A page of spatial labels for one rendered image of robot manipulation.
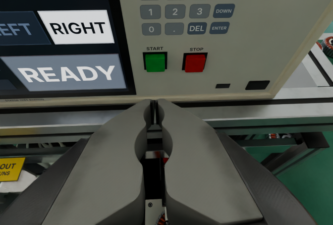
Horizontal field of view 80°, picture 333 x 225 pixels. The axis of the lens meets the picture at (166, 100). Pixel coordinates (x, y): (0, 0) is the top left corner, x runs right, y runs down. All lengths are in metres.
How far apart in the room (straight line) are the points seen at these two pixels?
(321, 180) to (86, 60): 0.67
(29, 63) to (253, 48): 0.21
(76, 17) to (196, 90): 0.14
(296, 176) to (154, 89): 0.54
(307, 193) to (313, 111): 0.42
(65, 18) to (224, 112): 0.19
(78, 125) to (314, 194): 0.62
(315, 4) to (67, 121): 0.26
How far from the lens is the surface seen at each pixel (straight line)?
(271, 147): 0.34
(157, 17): 0.17
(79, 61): 0.21
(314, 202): 0.69
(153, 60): 0.19
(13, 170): 0.32
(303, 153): 0.37
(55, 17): 0.18
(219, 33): 0.19
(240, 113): 0.26
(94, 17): 0.17
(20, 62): 0.23
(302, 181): 0.70
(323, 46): 1.10
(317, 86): 0.33
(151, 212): 0.54
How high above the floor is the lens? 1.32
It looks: 54 degrees down
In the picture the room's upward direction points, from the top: 1 degrees clockwise
